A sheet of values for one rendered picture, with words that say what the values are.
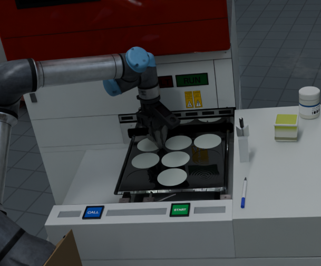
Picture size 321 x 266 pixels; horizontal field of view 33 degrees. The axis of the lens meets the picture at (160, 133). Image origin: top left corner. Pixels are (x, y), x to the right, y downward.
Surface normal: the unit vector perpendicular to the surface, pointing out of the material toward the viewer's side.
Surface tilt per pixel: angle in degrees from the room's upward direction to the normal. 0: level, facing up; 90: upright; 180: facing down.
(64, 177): 90
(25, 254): 32
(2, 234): 47
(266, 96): 0
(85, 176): 0
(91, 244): 90
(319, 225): 90
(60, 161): 90
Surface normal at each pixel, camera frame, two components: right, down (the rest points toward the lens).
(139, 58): 0.36, -0.32
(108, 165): -0.14, -0.85
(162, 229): -0.13, 0.52
